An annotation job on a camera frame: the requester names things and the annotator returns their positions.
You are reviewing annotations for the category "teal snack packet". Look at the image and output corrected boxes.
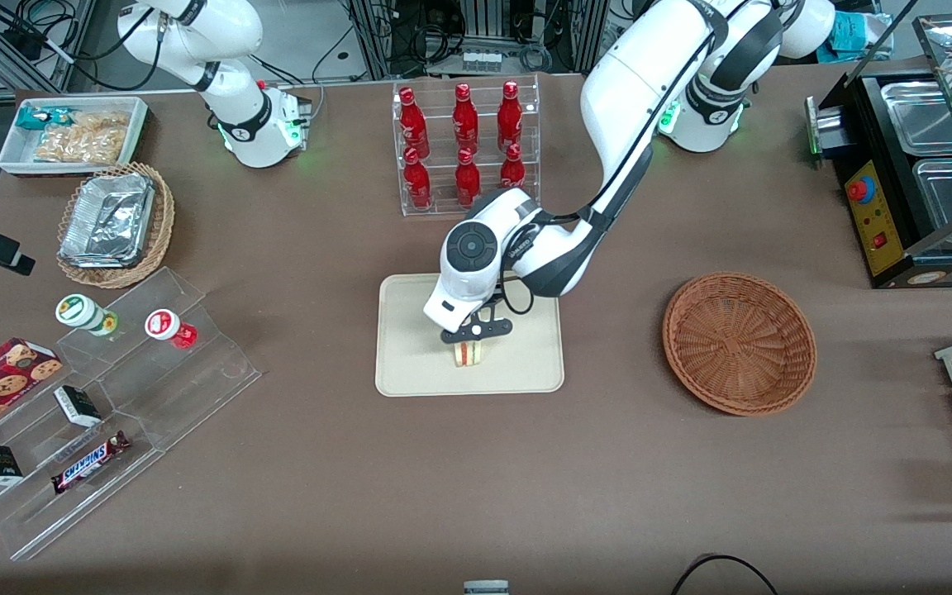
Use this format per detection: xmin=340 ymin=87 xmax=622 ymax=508
xmin=15 ymin=106 xmax=72 ymax=133

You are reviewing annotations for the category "black food warmer appliance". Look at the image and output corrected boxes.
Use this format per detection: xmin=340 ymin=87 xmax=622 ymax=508
xmin=804 ymin=12 xmax=952 ymax=290

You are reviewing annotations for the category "clear acrylic stepped display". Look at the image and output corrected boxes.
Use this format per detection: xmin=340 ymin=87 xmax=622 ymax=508
xmin=0 ymin=266 xmax=263 ymax=563

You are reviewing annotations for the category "oval light wicker basket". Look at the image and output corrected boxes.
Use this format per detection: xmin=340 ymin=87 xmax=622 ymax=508
xmin=56 ymin=162 xmax=176 ymax=289

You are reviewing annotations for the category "red lid cup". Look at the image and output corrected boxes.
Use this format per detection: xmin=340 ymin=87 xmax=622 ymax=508
xmin=145 ymin=308 xmax=198 ymax=350

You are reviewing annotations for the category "beige plastic tray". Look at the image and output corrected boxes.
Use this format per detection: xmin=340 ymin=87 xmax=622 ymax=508
xmin=374 ymin=269 xmax=566 ymax=397

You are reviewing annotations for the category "red cola bottle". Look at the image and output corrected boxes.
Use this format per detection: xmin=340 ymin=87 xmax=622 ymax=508
xmin=455 ymin=147 xmax=482 ymax=209
xmin=452 ymin=83 xmax=479 ymax=155
xmin=398 ymin=87 xmax=431 ymax=159
xmin=403 ymin=147 xmax=434 ymax=211
xmin=499 ymin=143 xmax=526 ymax=193
xmin=497 ymin=80 xmax=524 ymax=154

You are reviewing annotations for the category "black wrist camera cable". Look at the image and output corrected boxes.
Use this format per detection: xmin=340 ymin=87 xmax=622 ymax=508
xmin=499 ymin=277 xmax=537 ymax=317

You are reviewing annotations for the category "green lid cup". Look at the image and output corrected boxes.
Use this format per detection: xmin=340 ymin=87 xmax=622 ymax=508
xmin=55 ymin=294 xmax=119 ymax=337

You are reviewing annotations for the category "round brown wicker basket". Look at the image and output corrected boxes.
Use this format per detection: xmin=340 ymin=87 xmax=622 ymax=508
xmin=662 ymin=272 xmax=818 ymax=417

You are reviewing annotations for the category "silver foil tray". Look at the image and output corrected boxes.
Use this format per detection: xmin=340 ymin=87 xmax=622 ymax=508
xmin=59 ymin=172 xmax=156 ymax=269

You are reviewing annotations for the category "Snickers chocolate bar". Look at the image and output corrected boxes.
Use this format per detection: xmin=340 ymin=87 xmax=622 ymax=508
xmin=50 ymin=431 xmax=131 ymax=495

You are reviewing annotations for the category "clear acrylic bottle rack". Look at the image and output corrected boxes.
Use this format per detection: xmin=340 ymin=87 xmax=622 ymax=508
xmin=392 ymin=74 xmax=541 ymax=218

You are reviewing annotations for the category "white rectangular bin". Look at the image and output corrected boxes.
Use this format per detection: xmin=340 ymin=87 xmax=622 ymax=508
xmin=0 ymin=96 xmax=150 ymax=178

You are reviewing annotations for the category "clear bag of crackers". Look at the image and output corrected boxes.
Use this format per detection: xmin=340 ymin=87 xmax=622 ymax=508
xmin=34 ymin=112 xmax=131 ymax=164

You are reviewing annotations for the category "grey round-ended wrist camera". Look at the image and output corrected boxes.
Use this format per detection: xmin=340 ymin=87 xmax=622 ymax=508
xmin=441 ymin=317 xmax=515 ymax=343

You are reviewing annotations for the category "teal cloth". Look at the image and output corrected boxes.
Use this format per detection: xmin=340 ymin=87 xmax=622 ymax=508
xmin=827 ymin=12 xmax=890 ymax=63

